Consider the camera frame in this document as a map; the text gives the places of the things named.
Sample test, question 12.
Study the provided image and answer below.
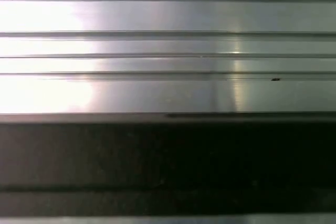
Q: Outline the open PC case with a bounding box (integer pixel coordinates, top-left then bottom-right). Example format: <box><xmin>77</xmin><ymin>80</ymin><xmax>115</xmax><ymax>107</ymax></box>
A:
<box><xmin>0</xmin><ymin>113</ymin><xmax>336</xmax><ymax>224</ymax></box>

